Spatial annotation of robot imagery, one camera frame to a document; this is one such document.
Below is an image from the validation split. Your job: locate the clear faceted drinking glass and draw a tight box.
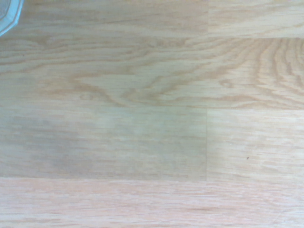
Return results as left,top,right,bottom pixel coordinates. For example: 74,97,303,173
0,0,25,38

